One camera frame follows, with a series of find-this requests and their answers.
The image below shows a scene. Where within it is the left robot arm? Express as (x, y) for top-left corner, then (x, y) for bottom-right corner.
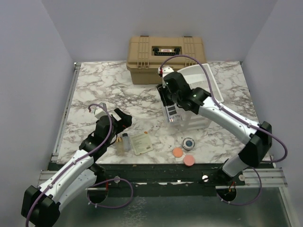
(21, 104), (132, 227)

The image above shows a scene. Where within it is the orange round makeup sponge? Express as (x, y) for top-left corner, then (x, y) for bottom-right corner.
(172, 148), (183, 158)

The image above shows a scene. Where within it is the tan plastic toolbox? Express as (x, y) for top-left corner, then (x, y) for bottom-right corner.
(125, 35), (208, 85)

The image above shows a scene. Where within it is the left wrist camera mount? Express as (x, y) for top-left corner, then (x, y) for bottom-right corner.
(94, 103), (109, 120)

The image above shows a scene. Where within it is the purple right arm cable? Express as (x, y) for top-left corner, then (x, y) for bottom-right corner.
(158, 54), (288, 206)

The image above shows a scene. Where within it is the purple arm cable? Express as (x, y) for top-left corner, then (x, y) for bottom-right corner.
(158, 54), (288, 206)
(25, 104), (134, 227)

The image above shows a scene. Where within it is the gold cap lotion bottle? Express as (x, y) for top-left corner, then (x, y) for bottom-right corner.
(115, 137), (125, 156)

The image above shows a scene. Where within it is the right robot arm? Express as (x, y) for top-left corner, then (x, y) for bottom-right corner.
(157, 69), (272, 185)

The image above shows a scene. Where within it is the pink round makeup sponge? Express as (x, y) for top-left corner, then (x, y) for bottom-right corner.
(183, 155), (195, 166)

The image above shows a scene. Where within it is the white plastic drawer organizer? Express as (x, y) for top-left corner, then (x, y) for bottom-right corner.
(170, 62), (225, 131)

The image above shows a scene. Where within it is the right aluminium extrusion rail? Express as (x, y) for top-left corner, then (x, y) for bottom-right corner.
(215, 168), (288, 191)

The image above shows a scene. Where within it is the black toolbox handle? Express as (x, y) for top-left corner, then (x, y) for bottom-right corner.
(152, 47), (181, 56)

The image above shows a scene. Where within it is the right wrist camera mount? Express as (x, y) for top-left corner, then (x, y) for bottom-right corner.
(158, 66), (174, 78)

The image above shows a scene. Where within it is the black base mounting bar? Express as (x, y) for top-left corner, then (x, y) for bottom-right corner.
(47, 160), (261, 197)

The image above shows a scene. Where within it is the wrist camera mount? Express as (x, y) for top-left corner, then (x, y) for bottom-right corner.
(158, 66), (174, 78)
(94, 103), (109, 120)

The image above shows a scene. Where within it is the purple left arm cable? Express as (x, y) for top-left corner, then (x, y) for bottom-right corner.
(25, 104), (134, 227)

